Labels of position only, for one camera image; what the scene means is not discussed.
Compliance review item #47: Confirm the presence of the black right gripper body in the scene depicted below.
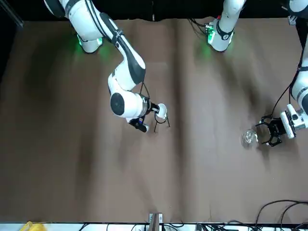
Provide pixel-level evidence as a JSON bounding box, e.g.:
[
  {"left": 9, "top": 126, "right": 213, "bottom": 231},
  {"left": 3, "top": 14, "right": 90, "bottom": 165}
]
[{"left": 128, "top": 100, "right": 152, "bottom": 133}]

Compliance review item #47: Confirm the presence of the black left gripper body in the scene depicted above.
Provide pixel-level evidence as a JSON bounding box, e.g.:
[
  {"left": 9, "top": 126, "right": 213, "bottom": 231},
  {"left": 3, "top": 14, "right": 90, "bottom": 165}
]
[{"left": 269, "top": 117, "right": 283, "bottom": 145}]

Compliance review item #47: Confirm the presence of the black metal tripod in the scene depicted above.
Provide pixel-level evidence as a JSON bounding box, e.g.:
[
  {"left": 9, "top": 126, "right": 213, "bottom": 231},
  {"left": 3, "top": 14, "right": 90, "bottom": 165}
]
[{"left": 153, "top": 113, "right": 172, "bottom": 134}]

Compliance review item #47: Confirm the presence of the white porcelain crucible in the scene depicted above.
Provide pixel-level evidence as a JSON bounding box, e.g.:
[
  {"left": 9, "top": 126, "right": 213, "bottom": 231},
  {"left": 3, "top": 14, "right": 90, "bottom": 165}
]
[{"left": 155, "top": 103, "right": 168, "bottom": 120}]

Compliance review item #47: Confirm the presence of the small black camera box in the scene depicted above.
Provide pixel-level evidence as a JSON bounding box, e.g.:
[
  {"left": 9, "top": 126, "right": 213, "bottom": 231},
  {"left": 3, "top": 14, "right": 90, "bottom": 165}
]
[{"left": 149, "top": 101, "right": 160, "bottom": 114}]

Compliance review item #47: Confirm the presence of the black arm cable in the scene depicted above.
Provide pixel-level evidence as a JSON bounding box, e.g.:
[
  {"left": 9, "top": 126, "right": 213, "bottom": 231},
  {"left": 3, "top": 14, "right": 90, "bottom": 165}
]
[
  {"left": 271, "top": 24, "right": 305, "bottom": 117},
  {"left": 84, "top": 0, "right": 152, "bottom": 103}
]

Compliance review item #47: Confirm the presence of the aluminium profile post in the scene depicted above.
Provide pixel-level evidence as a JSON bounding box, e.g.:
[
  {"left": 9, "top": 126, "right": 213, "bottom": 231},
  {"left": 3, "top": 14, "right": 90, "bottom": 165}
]
[{"left": 148, "top": 212, "right": 163, "bottom": 231}]

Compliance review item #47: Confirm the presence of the black base cable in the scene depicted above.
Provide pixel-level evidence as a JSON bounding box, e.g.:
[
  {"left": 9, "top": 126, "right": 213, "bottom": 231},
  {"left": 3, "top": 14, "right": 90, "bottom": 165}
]
[{"left": 188, "top": 17, "right": 210, "bottom": 37}]

